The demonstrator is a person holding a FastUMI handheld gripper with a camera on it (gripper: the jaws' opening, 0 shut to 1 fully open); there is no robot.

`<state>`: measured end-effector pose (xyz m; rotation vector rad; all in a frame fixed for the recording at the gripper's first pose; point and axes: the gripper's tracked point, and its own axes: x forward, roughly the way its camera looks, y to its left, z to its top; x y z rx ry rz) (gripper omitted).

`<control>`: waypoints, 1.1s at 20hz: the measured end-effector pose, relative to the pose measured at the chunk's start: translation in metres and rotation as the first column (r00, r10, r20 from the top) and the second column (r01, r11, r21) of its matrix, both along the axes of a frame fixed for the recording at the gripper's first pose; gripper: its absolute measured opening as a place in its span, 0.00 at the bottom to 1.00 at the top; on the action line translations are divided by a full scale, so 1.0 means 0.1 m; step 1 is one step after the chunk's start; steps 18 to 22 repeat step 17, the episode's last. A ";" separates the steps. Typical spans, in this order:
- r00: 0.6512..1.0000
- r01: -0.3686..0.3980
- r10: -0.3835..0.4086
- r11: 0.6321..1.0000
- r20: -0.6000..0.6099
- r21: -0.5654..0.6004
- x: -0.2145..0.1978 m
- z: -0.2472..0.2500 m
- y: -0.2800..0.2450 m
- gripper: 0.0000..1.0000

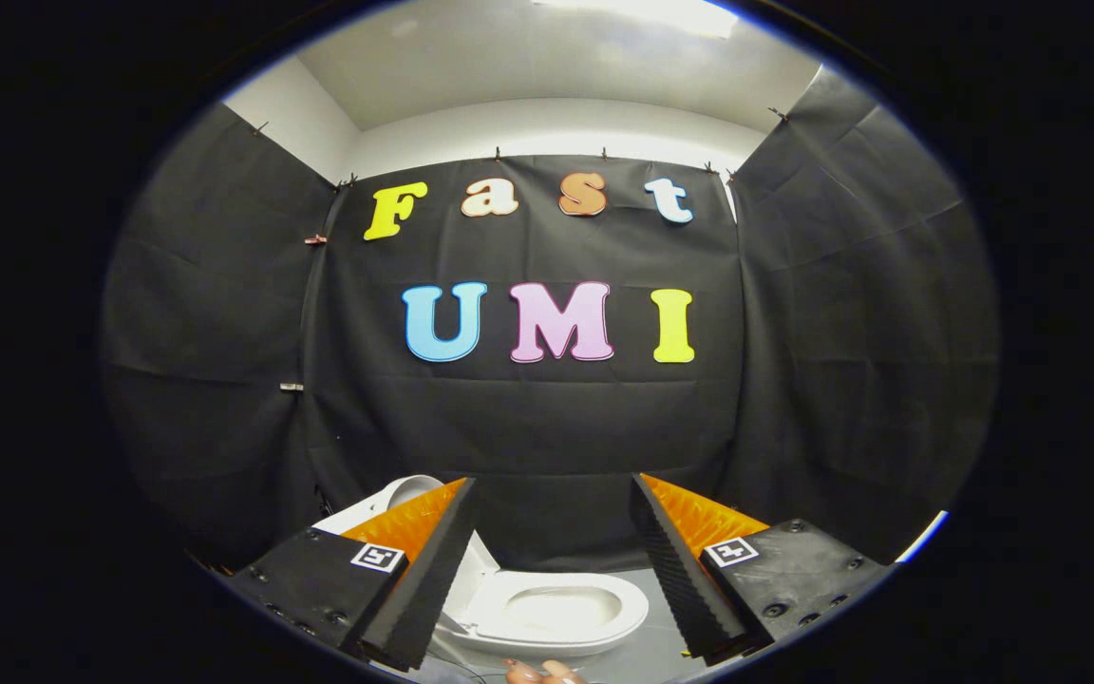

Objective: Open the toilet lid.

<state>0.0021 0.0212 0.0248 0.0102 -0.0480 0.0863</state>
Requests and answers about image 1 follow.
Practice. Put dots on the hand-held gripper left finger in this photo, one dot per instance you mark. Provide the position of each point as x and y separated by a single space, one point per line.
433 570

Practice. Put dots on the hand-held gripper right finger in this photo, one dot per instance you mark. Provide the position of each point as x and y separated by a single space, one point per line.
675 570

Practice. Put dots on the white toilet seat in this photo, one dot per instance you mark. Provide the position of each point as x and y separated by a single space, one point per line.
623 608

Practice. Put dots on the white ceramic toilet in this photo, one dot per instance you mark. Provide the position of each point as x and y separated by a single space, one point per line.
348 516

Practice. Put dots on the black backdrop cloth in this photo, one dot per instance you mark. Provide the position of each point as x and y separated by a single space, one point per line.
528 427

